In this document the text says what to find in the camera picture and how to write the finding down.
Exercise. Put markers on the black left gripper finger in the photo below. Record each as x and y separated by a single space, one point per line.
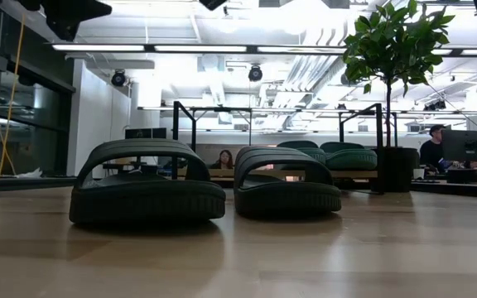
73 16

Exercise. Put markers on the green rubber slide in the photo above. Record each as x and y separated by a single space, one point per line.
315 155
352 159

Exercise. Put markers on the black rubber slide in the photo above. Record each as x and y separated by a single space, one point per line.
147 203
288 198

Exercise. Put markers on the wooden shelf with black frame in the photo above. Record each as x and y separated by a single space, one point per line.
354 174

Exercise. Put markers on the long ceiling light strip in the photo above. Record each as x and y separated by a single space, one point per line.
201 48

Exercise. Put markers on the black ceiling spotlight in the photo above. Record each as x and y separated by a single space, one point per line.
118 78
255 73

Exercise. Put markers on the person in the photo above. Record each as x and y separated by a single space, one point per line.
431 153
475 164
223 159

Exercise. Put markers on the crumpled white paper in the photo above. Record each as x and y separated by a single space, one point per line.
29 174

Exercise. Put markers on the green leafy plant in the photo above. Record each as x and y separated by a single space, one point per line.
396 45

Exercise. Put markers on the black plant pot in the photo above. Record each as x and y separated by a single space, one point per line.
400 169

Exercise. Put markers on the large black monitor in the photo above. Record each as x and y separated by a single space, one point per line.
466 147

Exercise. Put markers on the black metal frame stand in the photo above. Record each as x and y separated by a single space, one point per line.
222 109

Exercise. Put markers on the black aluminium table frame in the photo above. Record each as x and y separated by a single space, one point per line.
35 183

